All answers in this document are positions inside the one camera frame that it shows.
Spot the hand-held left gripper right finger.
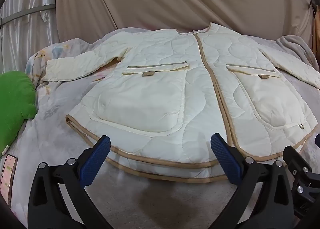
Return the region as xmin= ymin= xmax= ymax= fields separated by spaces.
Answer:
xmin=211 ymin=133 xmax=294 ymax=229

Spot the pink printed card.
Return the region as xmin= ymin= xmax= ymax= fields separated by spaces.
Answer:
xmin=0 ymin=154 xmax=18 ymax=207

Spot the cream quilted jacket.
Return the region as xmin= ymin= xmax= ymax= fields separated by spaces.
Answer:
xmin=41 ymin=22 xmax=320 ymax=184

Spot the grey floral blanket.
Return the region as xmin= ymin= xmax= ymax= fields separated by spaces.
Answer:
xmin=0 ymin=35 xmax=320 ymax=229

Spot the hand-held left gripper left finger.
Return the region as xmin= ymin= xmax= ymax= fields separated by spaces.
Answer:
xmin=27 ymin=135 xmax=113 ymax=229

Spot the orange cloth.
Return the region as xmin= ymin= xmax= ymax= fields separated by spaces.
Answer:
xmin=312 ymin=5 xmax=320 ymax=57

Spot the silver satin curtain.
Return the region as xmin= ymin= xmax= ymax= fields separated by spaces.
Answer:
xmin=0 ymin=0 xmax=59 ymax=74

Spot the green plush pillow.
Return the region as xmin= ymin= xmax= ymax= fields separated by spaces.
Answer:
xmin=0 ymin=70 xmax=38 ymax=157

